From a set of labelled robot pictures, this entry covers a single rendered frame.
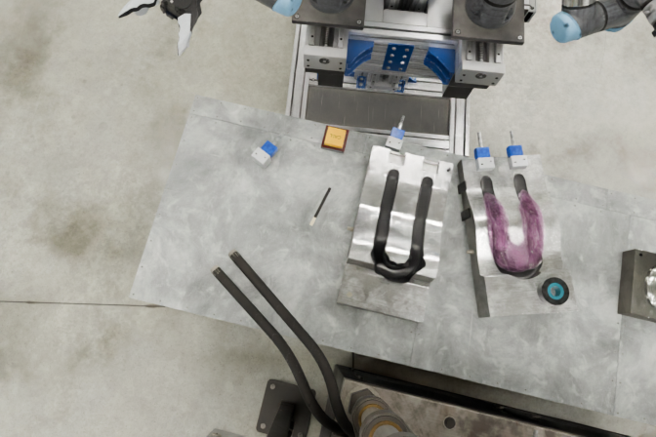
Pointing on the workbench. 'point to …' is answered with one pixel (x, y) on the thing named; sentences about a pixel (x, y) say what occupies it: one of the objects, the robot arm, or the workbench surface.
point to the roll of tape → (551, 293)
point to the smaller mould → (637, 285)
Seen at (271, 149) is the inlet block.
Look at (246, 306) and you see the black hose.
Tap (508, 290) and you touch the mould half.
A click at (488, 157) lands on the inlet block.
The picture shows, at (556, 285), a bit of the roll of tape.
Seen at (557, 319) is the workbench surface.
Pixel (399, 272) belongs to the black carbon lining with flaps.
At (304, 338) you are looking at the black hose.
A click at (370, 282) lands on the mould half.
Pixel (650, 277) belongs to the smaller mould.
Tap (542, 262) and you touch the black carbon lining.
